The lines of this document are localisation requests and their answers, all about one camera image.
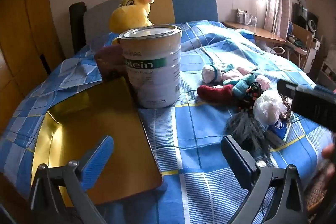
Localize white protein powder can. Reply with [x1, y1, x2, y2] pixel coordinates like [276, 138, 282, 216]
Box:
[119, 25, 183, 109]

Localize wooden desk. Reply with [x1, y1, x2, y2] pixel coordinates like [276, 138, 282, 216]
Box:
[222, 21, 286, 43]

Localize person's right hand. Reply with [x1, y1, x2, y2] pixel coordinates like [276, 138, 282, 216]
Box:
[322, 143, 336, 160]

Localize red fuzzy sock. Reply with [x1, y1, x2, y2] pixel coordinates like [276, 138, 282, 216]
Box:
[197, 84, 234, 102]

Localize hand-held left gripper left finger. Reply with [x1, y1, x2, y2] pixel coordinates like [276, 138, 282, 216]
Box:
[28, 135, 114, 224]

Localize wooden wardrobe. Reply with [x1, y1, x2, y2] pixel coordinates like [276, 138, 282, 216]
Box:
[0, 0, 71, 135]

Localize white plastic bag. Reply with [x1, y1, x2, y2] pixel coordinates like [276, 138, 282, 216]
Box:
[253, 90, 288, 126]

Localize blue tissue pack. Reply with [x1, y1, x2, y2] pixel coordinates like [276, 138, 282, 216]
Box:
[268, 119, 290, 140]

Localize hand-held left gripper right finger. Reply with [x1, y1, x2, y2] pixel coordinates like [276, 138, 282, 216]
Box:
[220, 135, 309, 224]

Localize wooden chair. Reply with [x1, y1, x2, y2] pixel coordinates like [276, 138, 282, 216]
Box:
[289, 23, 315, 67]

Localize gold tin box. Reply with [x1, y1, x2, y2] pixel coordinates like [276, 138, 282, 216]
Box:
[31, 76, 163, 207]

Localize grey yellow blue headboard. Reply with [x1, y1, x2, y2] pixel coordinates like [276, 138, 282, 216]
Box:
[83, 0, 219, 43]

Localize maroon box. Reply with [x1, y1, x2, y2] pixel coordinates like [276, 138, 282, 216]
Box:
[94, 45, 128, 81]

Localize clear desk organizer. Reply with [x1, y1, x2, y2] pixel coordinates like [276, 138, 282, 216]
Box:
[236, 9, 258, 25]

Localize teal fuzzy sock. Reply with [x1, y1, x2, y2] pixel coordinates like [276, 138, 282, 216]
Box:
[232, 74, 256, 97]

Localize yellow giraffe plush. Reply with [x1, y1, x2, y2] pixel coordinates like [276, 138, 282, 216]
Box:
[109, 0, 155, 46]

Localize grey fringed scarf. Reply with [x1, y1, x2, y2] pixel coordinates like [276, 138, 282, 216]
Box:
[223, 110, 282, 159]

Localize white sock green band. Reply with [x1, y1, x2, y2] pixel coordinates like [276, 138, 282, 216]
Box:
[202, 64, 223, 83]

